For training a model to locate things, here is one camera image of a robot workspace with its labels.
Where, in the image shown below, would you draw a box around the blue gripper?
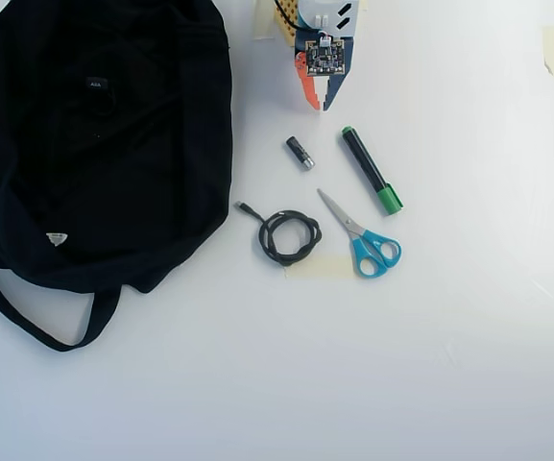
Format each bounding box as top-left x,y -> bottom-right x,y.
294,34 -> 357,113

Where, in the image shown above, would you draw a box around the black fabric bag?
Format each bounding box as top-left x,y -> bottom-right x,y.
0,0 -> 235,354

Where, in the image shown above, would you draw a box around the black AA battery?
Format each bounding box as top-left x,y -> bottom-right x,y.
284,135 -> 317,172

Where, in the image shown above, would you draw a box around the black marker green cap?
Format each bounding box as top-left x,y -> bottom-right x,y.
339,125 -> 406,216

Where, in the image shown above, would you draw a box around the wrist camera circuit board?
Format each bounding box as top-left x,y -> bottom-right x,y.
303,40 -> 346,77

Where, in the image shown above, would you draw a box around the thin black arm wire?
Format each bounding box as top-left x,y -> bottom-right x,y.
275,0 -> 307,35

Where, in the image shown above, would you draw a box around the black coiled cable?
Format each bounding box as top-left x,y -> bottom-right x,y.
236,201 -> 325,269

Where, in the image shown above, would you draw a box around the blue handled scissors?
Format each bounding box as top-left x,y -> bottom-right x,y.
316,187 -> 402,279

